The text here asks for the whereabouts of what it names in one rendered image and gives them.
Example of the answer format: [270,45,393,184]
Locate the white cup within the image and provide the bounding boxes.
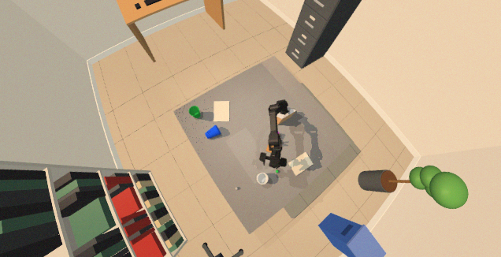
[257,173,268,184]

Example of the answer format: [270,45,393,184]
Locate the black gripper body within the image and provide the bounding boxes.
[259,152,287,167]

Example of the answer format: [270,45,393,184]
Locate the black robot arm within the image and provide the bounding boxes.
[268,100,289,168]

